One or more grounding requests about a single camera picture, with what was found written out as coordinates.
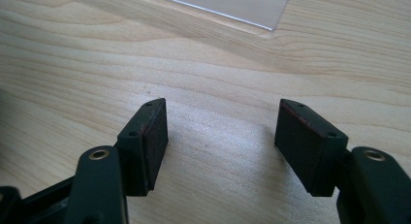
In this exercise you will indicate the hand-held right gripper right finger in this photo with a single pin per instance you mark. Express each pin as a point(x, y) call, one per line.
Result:
point(310, 149)

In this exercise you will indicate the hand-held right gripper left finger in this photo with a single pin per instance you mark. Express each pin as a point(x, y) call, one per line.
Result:
point(142, 153)

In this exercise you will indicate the clear plastic sheet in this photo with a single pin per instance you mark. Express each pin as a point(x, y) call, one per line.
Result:
point(232, 6)

